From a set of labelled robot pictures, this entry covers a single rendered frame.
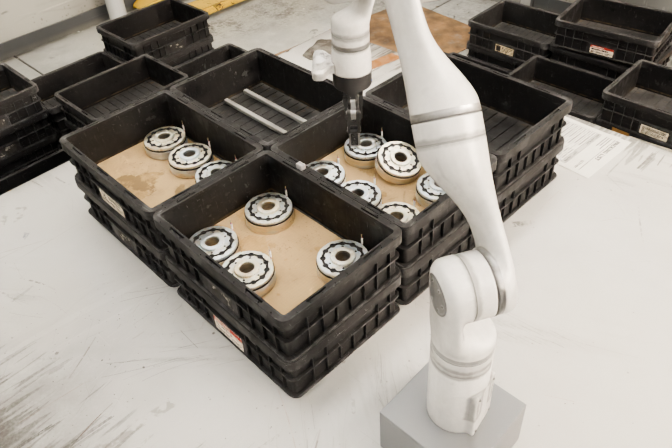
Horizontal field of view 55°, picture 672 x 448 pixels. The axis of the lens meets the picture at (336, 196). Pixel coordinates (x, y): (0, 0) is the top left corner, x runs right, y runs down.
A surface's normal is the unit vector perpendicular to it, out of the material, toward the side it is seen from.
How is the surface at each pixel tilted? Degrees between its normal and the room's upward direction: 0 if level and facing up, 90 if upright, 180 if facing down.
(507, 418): 1
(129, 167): 0
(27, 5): 90
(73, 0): 90
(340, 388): 0
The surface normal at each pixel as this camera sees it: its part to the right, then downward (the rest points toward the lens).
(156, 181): -0.06, -0.77
